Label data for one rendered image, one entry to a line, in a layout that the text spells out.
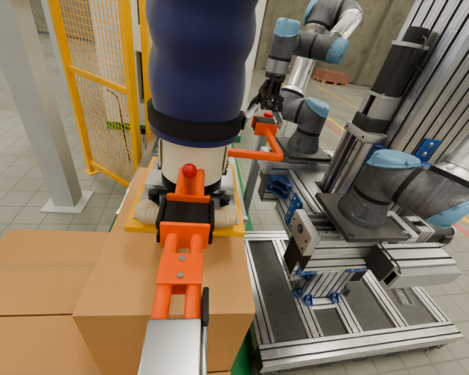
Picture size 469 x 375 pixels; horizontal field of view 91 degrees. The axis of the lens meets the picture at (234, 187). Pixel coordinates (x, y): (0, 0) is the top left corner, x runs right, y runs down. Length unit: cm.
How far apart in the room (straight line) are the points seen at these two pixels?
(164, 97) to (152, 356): 41
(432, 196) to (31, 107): 206
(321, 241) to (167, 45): 67
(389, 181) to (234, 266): 49
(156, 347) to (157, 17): 48
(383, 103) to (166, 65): 73
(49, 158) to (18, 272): 105
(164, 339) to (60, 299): 88
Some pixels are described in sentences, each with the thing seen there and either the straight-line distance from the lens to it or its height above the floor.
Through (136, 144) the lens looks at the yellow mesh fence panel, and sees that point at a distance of 194.
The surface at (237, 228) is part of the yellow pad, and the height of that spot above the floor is 107.
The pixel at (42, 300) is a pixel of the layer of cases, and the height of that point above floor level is 54.
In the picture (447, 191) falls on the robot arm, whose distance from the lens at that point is 75.
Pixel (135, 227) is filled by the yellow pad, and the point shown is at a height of 107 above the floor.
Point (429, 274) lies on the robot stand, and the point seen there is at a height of 95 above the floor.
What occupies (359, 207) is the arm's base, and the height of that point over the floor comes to 109.
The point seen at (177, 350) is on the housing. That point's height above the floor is 120.
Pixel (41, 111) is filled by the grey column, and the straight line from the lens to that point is 199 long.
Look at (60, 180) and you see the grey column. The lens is 224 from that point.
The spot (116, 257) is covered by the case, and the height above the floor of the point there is 94.
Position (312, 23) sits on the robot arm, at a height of 155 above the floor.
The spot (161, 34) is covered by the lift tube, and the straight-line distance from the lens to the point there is 49.
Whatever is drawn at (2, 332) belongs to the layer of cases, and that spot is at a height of 54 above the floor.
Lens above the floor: 149
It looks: 35 degrees down
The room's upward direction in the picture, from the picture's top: 12 degrees clockwise
